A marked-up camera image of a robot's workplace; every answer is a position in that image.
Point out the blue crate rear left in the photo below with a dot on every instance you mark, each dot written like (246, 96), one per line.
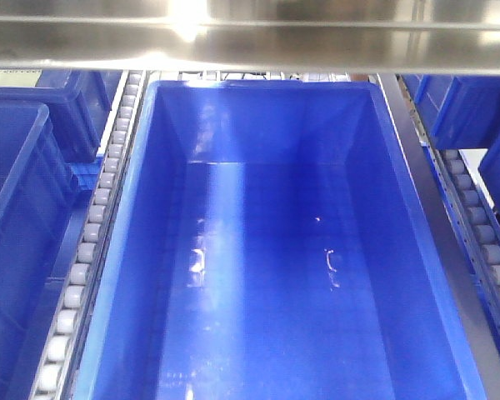
(79, 102)

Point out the white roller track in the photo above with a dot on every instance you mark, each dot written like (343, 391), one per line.
(62, 351)
(475, 221)

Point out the left white roller track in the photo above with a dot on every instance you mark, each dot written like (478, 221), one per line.
(62, 351)

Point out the right white roller track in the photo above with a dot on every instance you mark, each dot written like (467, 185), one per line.
(475, 221)

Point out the steel shelf beam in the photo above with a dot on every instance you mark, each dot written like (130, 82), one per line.
(461, 37)

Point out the large blue crate centre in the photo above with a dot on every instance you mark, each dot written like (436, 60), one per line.
(270, 244)

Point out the blue crate rear right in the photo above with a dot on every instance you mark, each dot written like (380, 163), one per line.
(458, 112)

